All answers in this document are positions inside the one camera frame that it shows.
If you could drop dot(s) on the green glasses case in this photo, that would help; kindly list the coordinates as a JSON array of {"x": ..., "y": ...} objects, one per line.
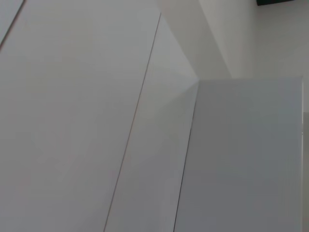
[{"x": 272, "y": 2}]

